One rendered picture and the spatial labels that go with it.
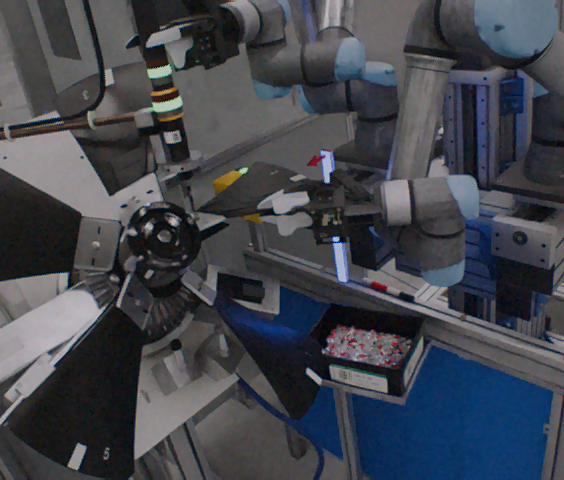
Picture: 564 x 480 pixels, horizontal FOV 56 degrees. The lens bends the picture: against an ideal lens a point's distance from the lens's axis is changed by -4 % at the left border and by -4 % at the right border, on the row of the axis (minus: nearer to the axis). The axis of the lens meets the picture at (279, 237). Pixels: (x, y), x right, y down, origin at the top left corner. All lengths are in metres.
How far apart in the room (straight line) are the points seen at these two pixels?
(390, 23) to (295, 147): 3.33
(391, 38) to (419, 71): 4.38
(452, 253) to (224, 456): 1.41
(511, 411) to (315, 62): 0.82
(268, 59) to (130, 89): 0.26
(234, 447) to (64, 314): 1.31
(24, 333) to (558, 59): 0.96
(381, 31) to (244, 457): 4.06
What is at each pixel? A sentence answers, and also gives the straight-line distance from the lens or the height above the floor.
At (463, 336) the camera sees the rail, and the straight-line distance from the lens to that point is 1.19.
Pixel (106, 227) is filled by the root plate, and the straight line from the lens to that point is 0.90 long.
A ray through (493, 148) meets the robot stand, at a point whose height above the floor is 1.05.
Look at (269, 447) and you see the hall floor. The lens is 2.13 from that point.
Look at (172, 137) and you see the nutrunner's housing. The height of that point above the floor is 1.35.
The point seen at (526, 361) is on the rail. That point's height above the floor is 0.83.
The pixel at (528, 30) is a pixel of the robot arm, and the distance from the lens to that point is 0.90.
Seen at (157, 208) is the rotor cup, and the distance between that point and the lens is 0.89.
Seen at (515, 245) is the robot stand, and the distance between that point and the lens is 1.28.
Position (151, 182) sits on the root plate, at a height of 1.27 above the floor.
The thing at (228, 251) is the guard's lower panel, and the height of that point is 0.64.
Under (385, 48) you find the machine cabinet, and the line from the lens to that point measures 5.33.
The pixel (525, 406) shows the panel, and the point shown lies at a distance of 1.25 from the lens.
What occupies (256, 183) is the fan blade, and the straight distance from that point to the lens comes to 1.08.
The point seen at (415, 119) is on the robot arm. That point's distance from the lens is 1.00.
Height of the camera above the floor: 1.59
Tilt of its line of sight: 28 degrees down
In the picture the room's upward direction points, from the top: 11 degrees counter-clockwise
